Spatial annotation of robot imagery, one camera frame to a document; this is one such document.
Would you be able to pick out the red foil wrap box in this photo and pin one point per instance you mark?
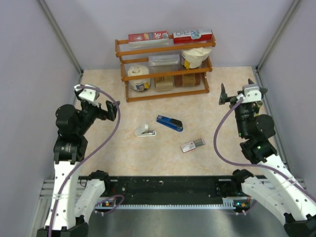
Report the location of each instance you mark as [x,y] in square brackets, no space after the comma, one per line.
[160,38]

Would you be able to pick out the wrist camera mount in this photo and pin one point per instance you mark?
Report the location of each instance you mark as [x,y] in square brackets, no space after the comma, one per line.
[250,93]
[89,94]

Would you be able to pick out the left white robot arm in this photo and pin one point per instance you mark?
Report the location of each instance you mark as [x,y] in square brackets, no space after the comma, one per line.
[68,214]

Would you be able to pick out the small staple box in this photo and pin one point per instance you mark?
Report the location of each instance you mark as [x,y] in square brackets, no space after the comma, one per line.
[188,147]

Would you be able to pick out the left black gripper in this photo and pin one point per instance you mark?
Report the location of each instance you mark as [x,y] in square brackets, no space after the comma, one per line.
[102,113]

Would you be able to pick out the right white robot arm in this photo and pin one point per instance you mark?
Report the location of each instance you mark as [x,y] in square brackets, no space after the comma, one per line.
[265,177]

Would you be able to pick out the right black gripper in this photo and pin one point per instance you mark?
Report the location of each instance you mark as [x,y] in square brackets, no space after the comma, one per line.
[224,98]

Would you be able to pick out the wooden three-tier shelf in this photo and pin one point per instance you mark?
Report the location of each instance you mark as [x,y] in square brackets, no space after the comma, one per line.
[139,80]

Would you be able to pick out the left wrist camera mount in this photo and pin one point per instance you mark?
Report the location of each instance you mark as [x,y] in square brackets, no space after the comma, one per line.
[89,94]

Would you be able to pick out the tan cardboard box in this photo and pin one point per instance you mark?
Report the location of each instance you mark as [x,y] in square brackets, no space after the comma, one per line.
[164,83]

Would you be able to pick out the silver staple strip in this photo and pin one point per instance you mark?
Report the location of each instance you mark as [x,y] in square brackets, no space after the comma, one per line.
[199,142]

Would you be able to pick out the clear plastic box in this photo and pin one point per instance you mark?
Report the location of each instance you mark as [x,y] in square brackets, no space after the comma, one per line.
[164,63]

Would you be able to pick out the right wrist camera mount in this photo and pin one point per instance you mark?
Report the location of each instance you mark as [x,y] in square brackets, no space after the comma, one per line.
[250,93]

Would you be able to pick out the blue black stapler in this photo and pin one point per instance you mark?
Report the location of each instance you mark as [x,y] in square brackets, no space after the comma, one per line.
[170,122]

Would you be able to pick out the brown brick-pattern box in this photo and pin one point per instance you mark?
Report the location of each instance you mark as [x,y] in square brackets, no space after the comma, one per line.
[187,80]

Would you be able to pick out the red white toothpaste box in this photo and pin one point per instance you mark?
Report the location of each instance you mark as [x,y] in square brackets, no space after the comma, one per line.
[192,36]

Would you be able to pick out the white slotted cable duct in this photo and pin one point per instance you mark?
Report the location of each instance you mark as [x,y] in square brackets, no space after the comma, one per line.
[228,204]

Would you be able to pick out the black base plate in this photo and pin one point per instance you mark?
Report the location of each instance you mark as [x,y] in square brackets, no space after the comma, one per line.
[174,190]

